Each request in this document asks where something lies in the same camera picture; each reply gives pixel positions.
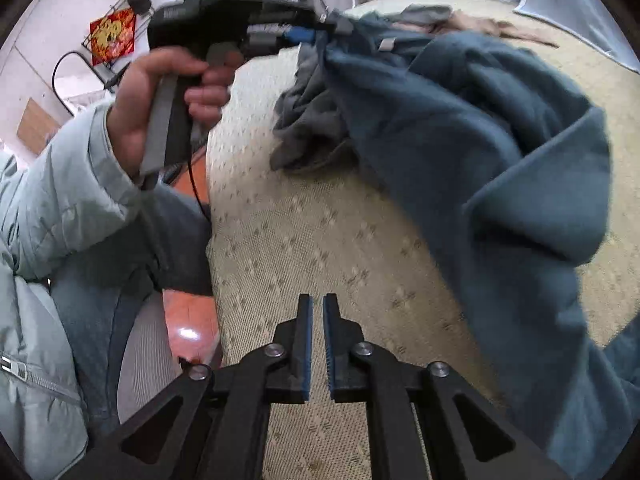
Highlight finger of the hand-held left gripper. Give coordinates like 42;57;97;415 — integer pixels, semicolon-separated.
315;9;353;37
249;24;328;47

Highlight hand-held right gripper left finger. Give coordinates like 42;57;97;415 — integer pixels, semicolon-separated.
62;294;315;480

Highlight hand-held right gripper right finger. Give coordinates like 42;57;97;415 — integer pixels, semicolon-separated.
322;293;571;480

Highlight blue garment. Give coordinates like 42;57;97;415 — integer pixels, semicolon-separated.
320;12;640;480

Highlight person's left forearm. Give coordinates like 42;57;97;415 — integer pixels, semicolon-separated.
0;102;151;281

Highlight person's left hand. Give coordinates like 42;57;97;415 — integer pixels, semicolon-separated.
106;50;238;181

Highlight grey garment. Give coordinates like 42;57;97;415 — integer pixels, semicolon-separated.
270;4;453;173

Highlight beige pink garment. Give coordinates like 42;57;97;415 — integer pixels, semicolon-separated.
395;10;561;50

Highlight grey chair seat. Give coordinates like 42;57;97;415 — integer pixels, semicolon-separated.
117;292;183;426

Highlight brown cardboard piece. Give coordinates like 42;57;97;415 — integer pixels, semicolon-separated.
17;97;63;153

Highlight person's legs in jeans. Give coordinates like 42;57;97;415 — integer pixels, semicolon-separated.
50;180;216;441

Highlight person's pale jacket torso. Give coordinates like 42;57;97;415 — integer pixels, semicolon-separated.
0;240;91;480

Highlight red wall poster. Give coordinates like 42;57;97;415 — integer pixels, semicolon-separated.
90;8;137;66

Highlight black wire wall rack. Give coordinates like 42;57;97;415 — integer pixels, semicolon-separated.
80;0;151;93

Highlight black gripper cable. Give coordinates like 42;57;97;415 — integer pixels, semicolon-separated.
186;125;213;223

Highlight black wall cable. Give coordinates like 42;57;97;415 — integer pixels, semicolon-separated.
51;50;121;116

